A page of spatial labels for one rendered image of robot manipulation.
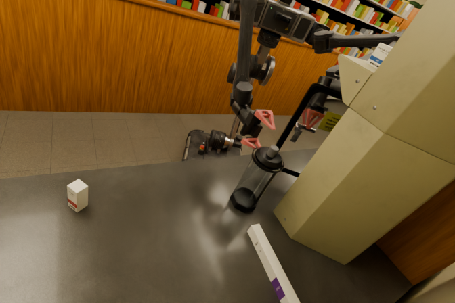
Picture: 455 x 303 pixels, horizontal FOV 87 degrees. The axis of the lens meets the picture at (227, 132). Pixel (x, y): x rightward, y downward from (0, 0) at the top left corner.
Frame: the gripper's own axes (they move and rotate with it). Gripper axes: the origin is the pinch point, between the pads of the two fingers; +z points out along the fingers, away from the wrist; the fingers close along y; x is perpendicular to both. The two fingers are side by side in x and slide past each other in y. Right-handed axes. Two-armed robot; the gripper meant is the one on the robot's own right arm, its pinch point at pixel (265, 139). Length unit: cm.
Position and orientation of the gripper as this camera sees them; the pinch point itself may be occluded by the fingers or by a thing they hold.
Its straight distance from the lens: 79.3
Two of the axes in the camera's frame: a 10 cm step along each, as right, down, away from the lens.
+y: 3.4, -7.7, -5.4
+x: 8.4, -0.2, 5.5
